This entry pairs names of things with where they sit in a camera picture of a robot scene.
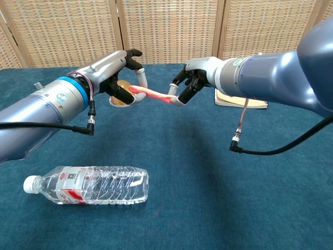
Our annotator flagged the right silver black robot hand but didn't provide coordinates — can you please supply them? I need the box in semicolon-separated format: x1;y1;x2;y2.
168;56;224;107

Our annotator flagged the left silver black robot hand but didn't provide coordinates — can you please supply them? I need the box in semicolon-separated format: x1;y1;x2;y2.
74;48;149;106

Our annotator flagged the orange jelly cup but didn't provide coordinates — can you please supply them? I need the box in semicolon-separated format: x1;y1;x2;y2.
109;80;136;107

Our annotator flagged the woven bamboo folding screen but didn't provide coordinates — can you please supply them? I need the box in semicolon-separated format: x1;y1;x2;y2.
0;0;333;70

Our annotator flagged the tan spiral notebook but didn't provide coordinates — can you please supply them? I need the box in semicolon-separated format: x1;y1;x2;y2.
214;88;268;110

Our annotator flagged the blue felt table cloth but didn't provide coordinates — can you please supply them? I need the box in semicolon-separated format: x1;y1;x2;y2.
0;63;333;250

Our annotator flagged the clear plastic water bottle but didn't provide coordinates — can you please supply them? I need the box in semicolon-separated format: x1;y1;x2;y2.
22;166;149;206

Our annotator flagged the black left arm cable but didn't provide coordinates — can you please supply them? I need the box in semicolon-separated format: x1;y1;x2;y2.
0;98;96;136

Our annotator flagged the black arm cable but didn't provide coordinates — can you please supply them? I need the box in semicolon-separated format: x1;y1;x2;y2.
0;98;96;136
229;97;333;156

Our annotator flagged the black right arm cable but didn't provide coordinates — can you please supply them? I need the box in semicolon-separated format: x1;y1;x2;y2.
229;97;333;156

